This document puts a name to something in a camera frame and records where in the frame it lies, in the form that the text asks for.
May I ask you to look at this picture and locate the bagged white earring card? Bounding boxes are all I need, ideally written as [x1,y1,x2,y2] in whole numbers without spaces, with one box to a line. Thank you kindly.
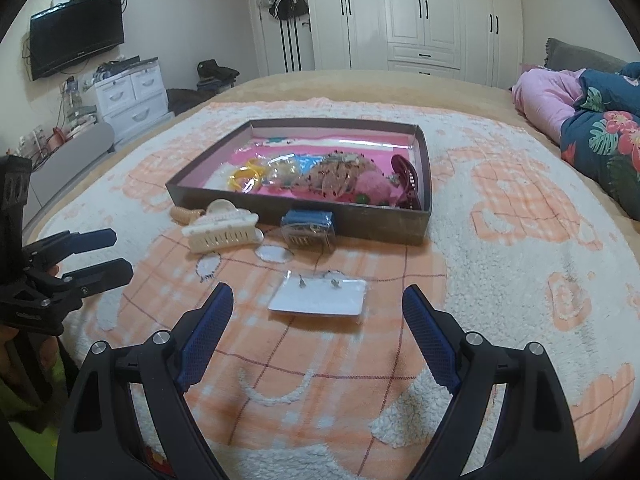
[267,270,369,319]

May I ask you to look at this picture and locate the brown cardboard box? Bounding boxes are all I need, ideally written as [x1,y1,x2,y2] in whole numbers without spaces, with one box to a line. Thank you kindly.
[166,118,432,247]

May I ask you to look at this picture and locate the clear round plastic disc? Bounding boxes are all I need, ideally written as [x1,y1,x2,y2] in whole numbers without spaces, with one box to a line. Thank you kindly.
[256,245,296,264]

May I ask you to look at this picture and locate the person's green clothing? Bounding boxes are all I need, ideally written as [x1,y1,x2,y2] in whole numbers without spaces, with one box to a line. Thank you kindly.
[0,375,57,480]

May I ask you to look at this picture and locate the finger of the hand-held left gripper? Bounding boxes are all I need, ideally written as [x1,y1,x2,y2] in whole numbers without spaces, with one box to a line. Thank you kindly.
[27,258,135,311]
[25,228,119,267]

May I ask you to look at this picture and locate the cluttered side shelf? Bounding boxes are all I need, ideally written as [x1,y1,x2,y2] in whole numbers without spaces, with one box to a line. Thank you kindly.
[7,77,99,161]

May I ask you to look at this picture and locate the grey headboard cushion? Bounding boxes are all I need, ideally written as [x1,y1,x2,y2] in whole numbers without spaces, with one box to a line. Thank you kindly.
[544,37,624,74]

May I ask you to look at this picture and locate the cream claw hair clip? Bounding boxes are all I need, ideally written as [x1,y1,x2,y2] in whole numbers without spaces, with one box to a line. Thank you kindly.
[181,199,266,255]

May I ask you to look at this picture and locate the black clothes pile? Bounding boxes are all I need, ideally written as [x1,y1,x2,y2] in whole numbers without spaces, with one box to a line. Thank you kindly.
[196,59,241,92]

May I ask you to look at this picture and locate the person's left hand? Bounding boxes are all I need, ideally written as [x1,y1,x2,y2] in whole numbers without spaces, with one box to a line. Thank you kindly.
[0,324,61,386]

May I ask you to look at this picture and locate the orange and white printed blanket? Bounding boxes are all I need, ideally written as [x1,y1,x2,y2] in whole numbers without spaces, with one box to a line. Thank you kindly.
[37,97,640,480]

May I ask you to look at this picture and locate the black flat device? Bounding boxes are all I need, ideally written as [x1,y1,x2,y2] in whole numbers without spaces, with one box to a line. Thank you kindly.
[97,56,159,79]

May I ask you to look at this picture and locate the white drawer cabinet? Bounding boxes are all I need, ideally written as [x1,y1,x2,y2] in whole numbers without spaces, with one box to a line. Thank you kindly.
[94,62,169,136]

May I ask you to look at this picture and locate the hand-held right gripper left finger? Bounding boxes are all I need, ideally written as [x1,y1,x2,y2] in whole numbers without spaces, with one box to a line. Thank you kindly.
[54,281,235,480]

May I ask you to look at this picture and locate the peach coil hair tie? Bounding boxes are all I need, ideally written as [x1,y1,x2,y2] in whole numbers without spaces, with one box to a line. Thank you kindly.
[170,206,206,226]

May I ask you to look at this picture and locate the black flat television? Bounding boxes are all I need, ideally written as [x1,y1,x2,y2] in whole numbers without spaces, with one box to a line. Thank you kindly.
[29,0,126,82]

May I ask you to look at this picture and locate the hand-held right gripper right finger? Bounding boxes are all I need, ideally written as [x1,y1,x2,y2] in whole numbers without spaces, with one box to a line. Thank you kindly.
[401,284,581,480]

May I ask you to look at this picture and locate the floral dark blue quilt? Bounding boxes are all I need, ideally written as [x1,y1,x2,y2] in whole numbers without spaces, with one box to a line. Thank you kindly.
[560,62,640,222]

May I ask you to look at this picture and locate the bagged yellow hair rings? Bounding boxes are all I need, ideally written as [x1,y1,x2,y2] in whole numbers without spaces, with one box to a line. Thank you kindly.
[227,157,271,195]

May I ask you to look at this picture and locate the dark red claw hair clip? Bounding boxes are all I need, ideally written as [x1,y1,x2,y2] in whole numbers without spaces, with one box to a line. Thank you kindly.
[390,155,426,210]

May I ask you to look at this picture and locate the dark brown bag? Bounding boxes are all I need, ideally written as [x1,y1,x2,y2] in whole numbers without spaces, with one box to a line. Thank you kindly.
[166,88,206,117]

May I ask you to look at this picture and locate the pink quilt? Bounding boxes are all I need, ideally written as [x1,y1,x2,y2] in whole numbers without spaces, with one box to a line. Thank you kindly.
[511,67,587,147]

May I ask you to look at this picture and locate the white wardrobe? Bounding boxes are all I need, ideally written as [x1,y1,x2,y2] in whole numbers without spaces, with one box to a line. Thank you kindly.
[304,0,524,90]

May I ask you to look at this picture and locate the small blue clip box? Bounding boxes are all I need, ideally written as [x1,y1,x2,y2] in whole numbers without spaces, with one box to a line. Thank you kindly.
[280,210,336,251]

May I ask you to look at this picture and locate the polka dot bow hair clip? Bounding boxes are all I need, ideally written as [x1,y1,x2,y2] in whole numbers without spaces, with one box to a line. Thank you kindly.
[300,152,386,196]

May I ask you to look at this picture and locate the white door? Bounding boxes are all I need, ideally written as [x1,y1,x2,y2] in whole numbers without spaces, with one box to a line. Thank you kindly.
[245,0,316,79]

